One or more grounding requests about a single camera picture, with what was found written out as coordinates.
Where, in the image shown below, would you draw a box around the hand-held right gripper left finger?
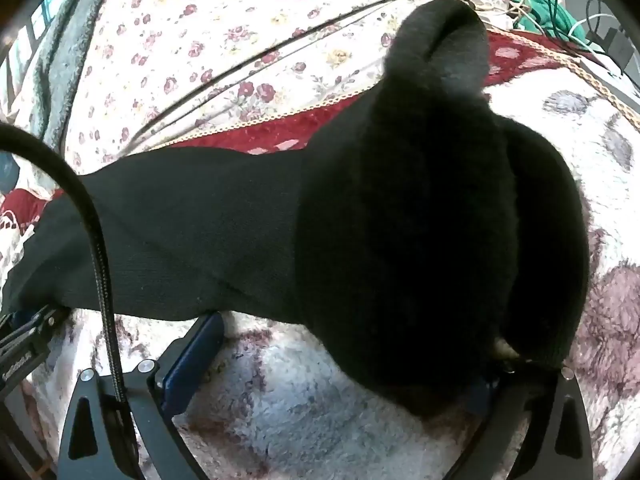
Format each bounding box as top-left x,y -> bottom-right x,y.
59,311 -> 226,480

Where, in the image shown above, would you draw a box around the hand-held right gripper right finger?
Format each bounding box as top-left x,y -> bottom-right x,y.
442,362 -> 596,480

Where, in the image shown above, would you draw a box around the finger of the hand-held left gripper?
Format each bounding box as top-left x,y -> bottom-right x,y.
0,304 -> 58,397

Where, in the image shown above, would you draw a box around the black pants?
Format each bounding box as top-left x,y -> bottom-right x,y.
0,0 -> 591,418

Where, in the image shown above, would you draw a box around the red and white fluffy blanket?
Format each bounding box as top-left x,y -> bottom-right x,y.
0,25 -> 640,480

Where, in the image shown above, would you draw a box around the grey fluffy blanket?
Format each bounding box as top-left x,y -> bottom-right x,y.
30,0 -> 121,146

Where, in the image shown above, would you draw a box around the floral bedsheet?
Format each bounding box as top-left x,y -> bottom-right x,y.
60,0 -> 531,161

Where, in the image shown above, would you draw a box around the black device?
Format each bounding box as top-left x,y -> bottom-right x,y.
585,12 -> 636,73

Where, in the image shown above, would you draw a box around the black braided cable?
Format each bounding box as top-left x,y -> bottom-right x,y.
0,124 -> 126,403

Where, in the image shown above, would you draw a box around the thin black cable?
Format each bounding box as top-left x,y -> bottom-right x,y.
117,0 -> 436,161

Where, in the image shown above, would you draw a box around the window with dark frame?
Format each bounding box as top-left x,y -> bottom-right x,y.
0,0 -> 57,103

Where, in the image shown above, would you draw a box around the tangle of white cables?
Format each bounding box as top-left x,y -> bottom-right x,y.
450,0 -> 536,27

